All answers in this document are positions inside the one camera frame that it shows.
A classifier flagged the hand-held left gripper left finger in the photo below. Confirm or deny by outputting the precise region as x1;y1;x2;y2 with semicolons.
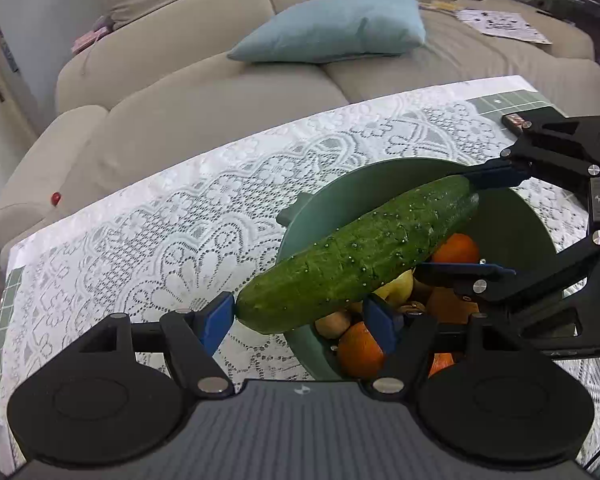
70;292;236;399

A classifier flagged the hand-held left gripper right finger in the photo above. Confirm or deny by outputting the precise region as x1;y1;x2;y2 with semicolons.
363;293;536;397

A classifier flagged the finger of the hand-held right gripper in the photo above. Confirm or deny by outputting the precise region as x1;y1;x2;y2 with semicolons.
417;230;600;339
462;117;600;196

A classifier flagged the orange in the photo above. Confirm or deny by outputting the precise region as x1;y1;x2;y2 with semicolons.
425;285;481;325
430;233;481;265
427;352;455;377
336;321;387;378

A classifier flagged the small brown kiwi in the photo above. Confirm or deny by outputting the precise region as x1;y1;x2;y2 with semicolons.
314;310;353;339

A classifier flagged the green colander bowl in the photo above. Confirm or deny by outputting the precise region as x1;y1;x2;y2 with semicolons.
276;157;566;381

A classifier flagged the green cucumber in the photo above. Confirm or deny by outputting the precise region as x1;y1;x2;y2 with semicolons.
235;175;481;336

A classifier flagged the white lace tablecloth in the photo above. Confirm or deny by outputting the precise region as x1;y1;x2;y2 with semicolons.
0;85;600;480

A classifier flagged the printed paper sheet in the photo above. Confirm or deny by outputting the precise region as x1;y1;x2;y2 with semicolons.
454;7;553;46

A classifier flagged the light blue pillow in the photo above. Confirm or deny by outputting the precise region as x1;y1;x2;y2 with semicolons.
226;0;427;65

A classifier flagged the beige sofa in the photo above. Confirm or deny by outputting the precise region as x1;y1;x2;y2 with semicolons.
0;0;600;261

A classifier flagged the white door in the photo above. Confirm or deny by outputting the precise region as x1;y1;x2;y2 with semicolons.
0;0;38;146

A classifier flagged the pink box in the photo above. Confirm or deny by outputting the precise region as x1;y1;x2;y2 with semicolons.
70;27;112;56

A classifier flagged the small wall poster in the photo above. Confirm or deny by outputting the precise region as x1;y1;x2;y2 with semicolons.
0;15;20;73

